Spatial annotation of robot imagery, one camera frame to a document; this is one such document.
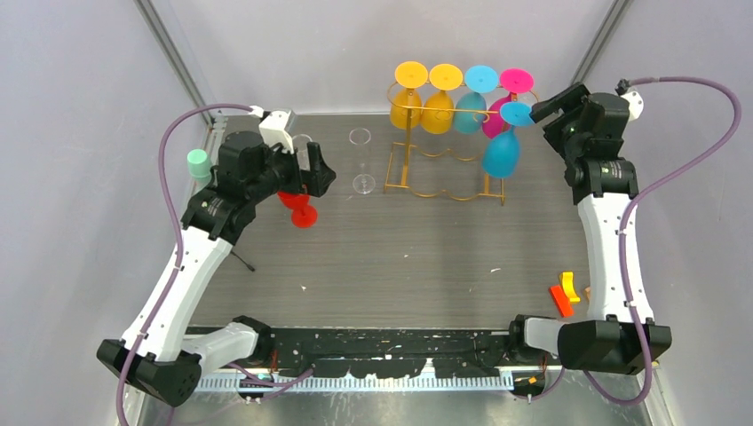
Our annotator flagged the left yellow wine glass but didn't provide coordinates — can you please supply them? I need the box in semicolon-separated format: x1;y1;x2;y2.
390;61;429;130

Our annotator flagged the left aluminium frame post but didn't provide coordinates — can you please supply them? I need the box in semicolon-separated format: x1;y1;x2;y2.
133;0;215;107

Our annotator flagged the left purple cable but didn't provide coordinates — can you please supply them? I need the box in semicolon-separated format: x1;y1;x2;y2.
115;103;263;426

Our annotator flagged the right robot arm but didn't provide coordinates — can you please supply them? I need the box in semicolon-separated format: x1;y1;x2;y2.
506;83;672;375

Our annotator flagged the right yellow wine glass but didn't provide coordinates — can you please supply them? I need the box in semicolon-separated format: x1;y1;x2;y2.
420;64;464;135

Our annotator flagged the aluminium frame post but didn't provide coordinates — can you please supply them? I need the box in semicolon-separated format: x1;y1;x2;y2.
570;0;634;83
133;0;215;107

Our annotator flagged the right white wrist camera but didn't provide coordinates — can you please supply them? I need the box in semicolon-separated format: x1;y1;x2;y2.
615;79;644;122

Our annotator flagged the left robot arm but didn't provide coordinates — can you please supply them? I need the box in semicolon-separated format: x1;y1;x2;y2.
97;130;337;407

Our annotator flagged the clear wine glass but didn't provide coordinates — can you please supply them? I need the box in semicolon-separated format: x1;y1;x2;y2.
292;133;313;170
349;128;376;195

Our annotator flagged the red wine glass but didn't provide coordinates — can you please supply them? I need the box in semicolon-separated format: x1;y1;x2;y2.
277;192;318;228

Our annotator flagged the yellow curved block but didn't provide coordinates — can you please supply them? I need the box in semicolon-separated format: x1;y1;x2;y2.
559;271;581;304

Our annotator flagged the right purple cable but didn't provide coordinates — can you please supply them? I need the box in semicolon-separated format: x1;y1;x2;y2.
582;75;743;407

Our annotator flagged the black tripod stand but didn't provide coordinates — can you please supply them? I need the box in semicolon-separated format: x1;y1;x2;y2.
230;250;256;272

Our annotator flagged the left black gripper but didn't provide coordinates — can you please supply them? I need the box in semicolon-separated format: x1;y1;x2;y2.
247;136;335;204

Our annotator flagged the mint green cup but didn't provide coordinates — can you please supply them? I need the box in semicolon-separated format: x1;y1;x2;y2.
186;149;213;188

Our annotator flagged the purple cable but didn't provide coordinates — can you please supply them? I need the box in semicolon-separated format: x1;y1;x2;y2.
115;103;263;426
582;75;743;407

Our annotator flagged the blue wine glass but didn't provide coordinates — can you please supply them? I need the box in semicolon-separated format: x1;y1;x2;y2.
482;101;534;179
453;65;498;134

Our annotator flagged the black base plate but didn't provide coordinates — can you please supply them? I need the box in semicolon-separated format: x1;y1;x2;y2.
237;327;544;379

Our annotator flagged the gold wire glass rack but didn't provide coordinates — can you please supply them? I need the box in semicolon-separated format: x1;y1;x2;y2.
383;81;518;205

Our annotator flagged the yellow wine glass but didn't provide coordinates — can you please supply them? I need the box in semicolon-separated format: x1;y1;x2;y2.
390;61;429;130
420;64;464;135

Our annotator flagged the right aluminium frame post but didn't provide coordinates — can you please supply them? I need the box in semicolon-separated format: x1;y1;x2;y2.
570;0;634;83

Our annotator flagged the pink wine glass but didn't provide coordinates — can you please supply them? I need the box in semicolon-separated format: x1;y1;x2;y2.
481;68;535;139

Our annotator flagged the orange block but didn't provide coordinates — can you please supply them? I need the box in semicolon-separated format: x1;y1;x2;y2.
549;286;575;318

